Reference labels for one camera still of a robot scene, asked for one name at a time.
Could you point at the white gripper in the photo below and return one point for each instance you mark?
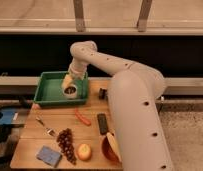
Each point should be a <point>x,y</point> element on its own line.
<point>76,70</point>

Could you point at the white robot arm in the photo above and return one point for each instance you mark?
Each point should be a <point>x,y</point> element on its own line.
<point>132,92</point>

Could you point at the green plastic tray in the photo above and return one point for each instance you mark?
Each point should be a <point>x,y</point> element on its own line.
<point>49,91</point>

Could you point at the orange carrot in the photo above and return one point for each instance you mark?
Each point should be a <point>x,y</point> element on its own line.
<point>81,118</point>

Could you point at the small black block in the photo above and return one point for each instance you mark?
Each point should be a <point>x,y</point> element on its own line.
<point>102,93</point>

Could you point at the black remote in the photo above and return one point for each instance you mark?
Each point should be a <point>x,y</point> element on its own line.
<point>102,122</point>

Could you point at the metal fork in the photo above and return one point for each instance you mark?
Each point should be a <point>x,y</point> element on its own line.
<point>49,130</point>

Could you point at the bunch of dark grapes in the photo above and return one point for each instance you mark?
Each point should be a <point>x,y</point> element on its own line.
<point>65,142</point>

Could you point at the yellow apple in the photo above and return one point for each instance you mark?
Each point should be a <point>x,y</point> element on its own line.
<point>84,152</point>

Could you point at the blue object at left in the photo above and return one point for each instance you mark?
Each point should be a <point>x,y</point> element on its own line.
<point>8,116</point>

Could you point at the blue sponge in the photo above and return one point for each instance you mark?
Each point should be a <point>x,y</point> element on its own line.
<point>49,156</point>

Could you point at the brown bowl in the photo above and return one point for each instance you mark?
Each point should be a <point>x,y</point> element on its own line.
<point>107,151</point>

